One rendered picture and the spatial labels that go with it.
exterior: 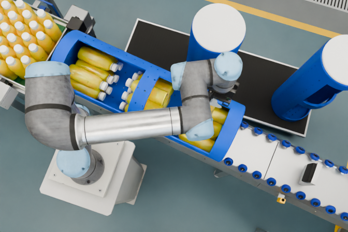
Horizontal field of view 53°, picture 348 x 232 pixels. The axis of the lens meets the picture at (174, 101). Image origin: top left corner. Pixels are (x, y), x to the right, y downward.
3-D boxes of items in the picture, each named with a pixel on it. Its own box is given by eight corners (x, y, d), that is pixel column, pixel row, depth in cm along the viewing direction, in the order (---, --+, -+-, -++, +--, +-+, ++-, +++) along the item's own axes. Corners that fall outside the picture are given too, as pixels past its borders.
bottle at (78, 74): (74, 61, 165) (107, 76, 163) (72, 74, 168) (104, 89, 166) (67, 65, 159) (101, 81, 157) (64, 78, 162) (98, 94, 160)
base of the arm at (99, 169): (91, 191, 142) (86, 190, 133) (61, 174, 144) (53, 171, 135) (111, 159, 146) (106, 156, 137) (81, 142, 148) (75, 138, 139)
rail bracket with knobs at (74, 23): (80, 43, 189) (75, 34, 179) (68, 38, 190) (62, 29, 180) (88, 28, 192) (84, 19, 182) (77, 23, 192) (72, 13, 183)
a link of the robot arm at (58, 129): (17, 155, 82) (219, 132, 86) (17, 111, 85) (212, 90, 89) (33, 162, 93) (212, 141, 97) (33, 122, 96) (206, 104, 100)
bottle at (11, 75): (19, 79, 183) (3, 67, 166) (6, 82, 183) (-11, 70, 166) (17, 67, 185) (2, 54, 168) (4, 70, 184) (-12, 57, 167)
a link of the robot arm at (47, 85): (62, 150, 136) (17, 111, 85) (61, 114, 141) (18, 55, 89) (93, 147, 138) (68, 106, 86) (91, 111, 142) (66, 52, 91)
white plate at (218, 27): (244, 54, 175) (244, 55, 176) (247, 5, 182) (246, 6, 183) (189, 48, 175) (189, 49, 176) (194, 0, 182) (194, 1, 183)
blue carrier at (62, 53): (215, 166, 168) (226, 157, 141) (58, 91, 176) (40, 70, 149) (237, 115, 176) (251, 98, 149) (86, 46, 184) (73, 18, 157)
